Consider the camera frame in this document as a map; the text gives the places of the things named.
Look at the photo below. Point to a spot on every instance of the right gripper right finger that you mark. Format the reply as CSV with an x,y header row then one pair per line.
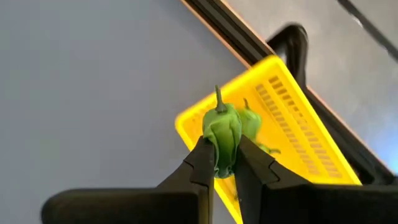
x,y
295,205

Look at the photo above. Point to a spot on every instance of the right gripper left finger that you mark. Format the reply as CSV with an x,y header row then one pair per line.
x,y
174,205

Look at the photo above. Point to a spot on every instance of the green bell pepper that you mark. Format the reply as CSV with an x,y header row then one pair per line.
x,y
251,123
222,133

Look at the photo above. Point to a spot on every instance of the yellow plastic basket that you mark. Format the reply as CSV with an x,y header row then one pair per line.
x,y
270,132

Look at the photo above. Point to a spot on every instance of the grey table mat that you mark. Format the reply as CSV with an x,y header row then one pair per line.
x,y
77,93

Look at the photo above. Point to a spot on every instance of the black table clamp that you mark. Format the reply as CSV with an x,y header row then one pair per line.
x,y
293,46

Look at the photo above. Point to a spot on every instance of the black aluminium table frame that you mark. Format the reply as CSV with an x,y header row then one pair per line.
x,y
242,37

